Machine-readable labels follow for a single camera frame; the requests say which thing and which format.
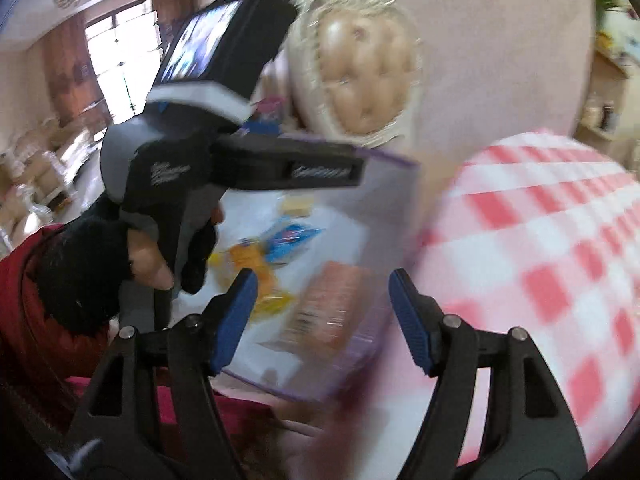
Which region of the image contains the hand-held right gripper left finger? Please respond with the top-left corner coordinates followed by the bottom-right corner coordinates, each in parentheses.
top-left (64, 267), bottom-right (259, 480)

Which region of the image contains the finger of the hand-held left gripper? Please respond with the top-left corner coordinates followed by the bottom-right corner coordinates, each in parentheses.
top-left (215, 135), bottom-right (366, 192)

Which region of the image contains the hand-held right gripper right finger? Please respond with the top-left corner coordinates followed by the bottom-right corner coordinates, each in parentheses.
top-left (389, 267), bottom-right (588, 480)

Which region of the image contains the clear plastic box purple rim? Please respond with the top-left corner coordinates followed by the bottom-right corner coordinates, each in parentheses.
top-left (170, 132), bottom-right (422, 404)

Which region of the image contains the person's left forearm red sleeve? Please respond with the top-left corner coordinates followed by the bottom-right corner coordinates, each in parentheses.
top-left (0, 224), bottom-right (123, 411)

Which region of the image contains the person's left hand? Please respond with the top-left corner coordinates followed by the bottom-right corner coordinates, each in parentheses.
top-left (34, 207), bottom-right (223, 337)

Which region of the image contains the pale yellow snack piece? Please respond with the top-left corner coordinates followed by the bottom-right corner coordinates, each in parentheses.
top-left (277, 195), bottom-right (314, 217)

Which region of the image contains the yellow snack packet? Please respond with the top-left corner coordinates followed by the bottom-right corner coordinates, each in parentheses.
top-left (207, 242), bottom-right (297, 324)

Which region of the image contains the blue snack packet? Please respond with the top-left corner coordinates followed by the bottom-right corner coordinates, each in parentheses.
top-left (262, 217), bottom-right (326, 264)

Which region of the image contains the orange snack packet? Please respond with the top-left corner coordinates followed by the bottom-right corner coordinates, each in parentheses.
top-left (294, 260), bottom-right (374, 357)

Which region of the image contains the cream sofa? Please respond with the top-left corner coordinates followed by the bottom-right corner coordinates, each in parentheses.
top-left (0, 116), bottom-right (100, 257)

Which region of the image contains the magenta cloth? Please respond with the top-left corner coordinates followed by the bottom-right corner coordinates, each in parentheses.
top-left (65, 375), bottom-right (281, 461)

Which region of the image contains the cream tufted chair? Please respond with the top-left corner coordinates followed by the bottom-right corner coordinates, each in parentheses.
top-left (284, 0), bottom-right (427, 149)

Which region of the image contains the window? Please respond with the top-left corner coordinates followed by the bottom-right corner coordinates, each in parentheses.
top-left (82, 0), bottom-right (157, 126)

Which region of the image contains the brown curtain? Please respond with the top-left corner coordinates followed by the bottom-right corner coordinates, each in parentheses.
top-left (149, 0), bottom-right (197, 53)

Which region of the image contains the wooden wall shelf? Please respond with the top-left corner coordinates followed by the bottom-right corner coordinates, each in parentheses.
top-left (572, 45), bottom-right (640, 171)

